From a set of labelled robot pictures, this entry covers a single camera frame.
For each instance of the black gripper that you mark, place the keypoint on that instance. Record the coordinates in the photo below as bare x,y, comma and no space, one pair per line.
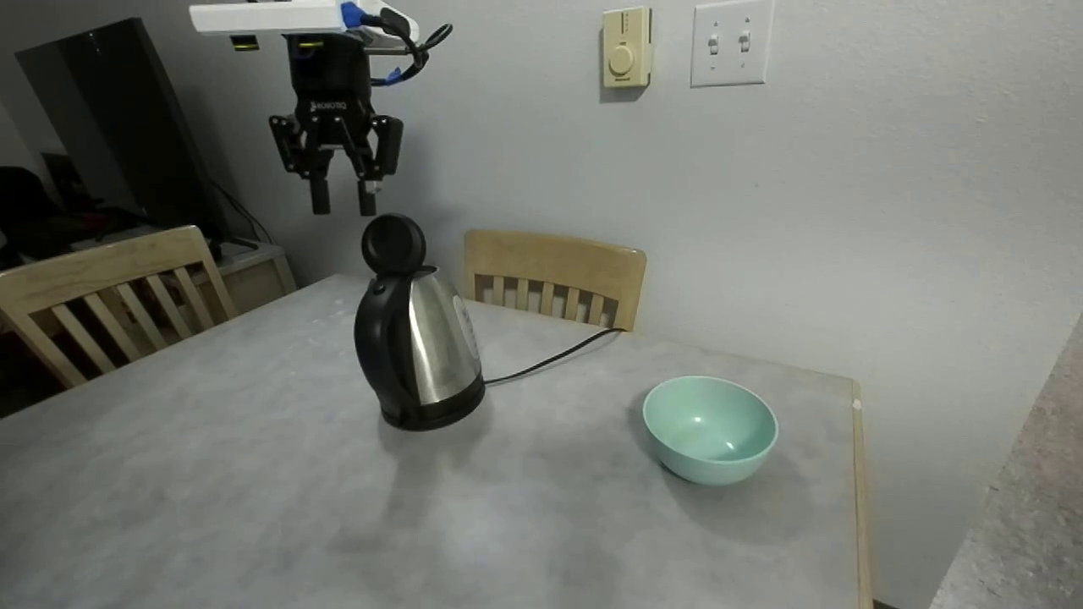
333,109

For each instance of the stainless steel black kettle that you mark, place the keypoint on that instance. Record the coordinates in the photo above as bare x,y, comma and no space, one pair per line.
409,332

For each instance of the dark shelf unit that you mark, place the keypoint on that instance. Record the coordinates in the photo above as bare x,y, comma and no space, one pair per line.
120,121

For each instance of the wooden chair behind table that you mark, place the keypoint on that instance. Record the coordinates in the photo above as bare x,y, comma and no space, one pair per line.
557,275

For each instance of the wooden chair at left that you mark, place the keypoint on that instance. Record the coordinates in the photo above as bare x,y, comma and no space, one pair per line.
115,302

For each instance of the mint green bowl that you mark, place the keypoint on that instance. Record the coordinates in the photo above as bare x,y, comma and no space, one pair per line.
709,430

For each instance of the grey speckled countertop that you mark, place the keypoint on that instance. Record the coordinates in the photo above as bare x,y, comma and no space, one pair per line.
1025,543

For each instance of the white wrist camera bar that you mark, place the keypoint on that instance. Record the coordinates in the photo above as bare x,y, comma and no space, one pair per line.
285,15

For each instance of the beige wall thermostat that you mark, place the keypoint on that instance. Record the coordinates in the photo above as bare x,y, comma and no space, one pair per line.
626,48

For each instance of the white double light switch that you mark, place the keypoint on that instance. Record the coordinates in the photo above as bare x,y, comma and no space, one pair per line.
729,41

